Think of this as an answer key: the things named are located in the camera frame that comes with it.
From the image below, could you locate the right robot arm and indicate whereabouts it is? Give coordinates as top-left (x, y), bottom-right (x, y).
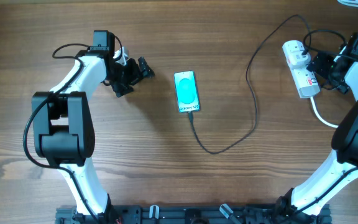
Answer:
top-left (272, 32), bottom-right (358, 223)

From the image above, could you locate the black USB charging cable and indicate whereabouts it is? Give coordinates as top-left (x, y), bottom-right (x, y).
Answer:
top-left (187, 14), bottom-right (312, 156)

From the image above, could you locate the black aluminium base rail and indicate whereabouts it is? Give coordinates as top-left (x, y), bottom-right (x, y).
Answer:
top-left (55, 204), bottom-right (333, 224)

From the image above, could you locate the white power strip cord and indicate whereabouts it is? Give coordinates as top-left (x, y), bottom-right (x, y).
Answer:
top-left (309, 96), bottom-right (340, 129)

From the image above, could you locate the white power strip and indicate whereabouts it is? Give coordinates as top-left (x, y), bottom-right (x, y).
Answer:
top-left (282, 40), bottom-right (320, 98)

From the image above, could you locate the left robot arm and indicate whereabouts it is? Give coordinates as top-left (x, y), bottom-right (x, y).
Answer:
top-left (23, 30), bottom-right (155, 221)

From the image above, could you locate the white USB charger plug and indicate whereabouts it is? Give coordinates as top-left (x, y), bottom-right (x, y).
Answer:
top-left (287, 52), bottom-right (311, 68)

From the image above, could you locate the smartphone with teal screen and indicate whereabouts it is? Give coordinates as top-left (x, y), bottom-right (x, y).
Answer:
top-left (173, 71), bottom-right (200, 113)

